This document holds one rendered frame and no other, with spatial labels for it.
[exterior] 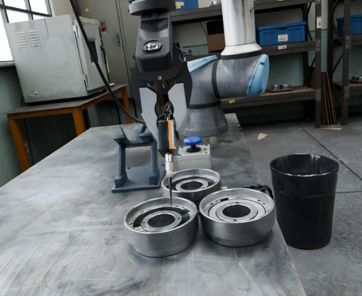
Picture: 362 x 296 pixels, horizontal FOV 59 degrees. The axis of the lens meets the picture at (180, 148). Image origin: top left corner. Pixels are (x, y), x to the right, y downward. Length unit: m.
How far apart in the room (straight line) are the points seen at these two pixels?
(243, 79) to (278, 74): 3.65
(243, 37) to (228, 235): 0.62
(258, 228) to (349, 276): 1.32
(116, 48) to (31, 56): 1.72
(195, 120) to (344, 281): 1.06
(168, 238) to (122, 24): 4.05
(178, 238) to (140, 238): 0.05
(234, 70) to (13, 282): 0.72
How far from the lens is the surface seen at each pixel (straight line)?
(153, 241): 0.43
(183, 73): 0.51
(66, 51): 2.76
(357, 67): 4.86
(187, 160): 0.68
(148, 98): 0.52
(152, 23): 0.49
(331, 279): 1.71
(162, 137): 0.51
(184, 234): 0.44
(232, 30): 0.94
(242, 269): 0.42
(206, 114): 0.99
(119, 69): 4.39
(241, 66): 0.93
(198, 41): 4.48
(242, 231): 0.43
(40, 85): 2.88
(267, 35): 4.03
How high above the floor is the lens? 1.05
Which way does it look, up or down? 16 degrees down
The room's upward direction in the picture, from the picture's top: 7 degrees counter-clockwise
